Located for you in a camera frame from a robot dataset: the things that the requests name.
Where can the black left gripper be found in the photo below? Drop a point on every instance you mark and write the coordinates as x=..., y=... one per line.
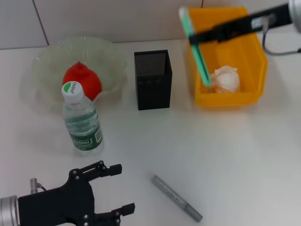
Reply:
x=58, y=207

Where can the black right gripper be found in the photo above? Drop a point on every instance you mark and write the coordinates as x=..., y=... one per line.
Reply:
x=247, y=23

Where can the mint green utility knife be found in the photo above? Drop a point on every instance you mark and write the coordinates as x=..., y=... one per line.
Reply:
x=200, y=58

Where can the white paper ball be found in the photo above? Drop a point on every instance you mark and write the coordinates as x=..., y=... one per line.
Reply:
x=224, y=80

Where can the clear green-label water bottle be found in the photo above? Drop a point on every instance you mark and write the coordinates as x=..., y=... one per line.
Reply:
x=82, y=122

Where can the red-orange toy orange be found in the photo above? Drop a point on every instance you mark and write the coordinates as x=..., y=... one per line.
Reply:
x=89, y=77

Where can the grey marker pen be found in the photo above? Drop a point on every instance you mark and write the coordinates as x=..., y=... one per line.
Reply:
x=174, y=196

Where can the black mesh pen holder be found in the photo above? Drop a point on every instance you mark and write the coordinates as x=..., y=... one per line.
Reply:
x=152, y=94

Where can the translucent wavy fruit plate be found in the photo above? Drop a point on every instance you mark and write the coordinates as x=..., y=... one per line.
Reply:
x=47, y=61

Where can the yellow plastic storage bin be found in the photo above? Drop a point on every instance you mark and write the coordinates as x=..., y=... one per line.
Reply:
x=235, y=100

